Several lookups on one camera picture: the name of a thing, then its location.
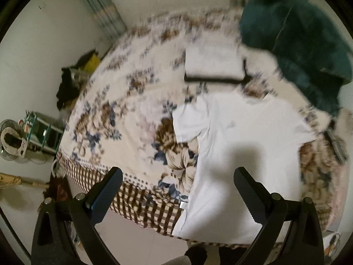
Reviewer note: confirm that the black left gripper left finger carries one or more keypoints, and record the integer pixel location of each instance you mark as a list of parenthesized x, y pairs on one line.
[(52, 243)]

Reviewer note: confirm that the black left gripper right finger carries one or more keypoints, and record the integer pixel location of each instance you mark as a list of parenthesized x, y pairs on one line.
[(303, 242)]

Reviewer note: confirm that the white t-shirt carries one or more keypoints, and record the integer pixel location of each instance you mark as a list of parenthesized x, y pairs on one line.
[(264, 136)]

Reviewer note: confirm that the black clothes pile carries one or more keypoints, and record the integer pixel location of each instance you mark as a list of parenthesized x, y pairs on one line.
[(73, 81)]

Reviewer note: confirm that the small patterned cloth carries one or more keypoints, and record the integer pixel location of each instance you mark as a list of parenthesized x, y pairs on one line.
[(339, 135)]

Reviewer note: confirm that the green metal rack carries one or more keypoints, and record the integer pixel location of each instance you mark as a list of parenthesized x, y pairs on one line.
[(44, 132)]

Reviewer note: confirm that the floral bed blanket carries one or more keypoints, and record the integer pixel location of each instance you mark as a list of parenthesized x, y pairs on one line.
[(123, 118)]

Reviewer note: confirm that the yellow box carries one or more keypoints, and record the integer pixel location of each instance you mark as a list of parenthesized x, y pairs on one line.
[(91, 65)]

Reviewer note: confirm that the white folded garment black trim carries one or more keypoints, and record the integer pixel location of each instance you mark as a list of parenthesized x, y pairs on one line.
[(215, 63)]

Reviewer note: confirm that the dark green plush blanket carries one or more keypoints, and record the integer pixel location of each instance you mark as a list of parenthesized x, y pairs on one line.
[(309, 49)]

